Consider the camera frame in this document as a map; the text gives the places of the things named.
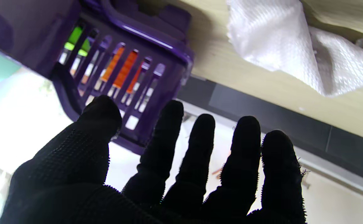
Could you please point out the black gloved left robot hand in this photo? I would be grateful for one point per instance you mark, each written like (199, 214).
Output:
(75, 186)

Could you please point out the orange cup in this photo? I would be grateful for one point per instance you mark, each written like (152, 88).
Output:
(122, 70)

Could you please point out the lime green bowl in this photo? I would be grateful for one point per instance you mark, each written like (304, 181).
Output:
(75, 39)

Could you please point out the grey wiping cloth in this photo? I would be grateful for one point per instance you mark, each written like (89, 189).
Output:
(293, 46)

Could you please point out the purple plastic dish rack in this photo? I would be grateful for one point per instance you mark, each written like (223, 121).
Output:
(113, 56)

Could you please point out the purple drip tray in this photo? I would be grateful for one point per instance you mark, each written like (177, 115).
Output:
(175, 15)

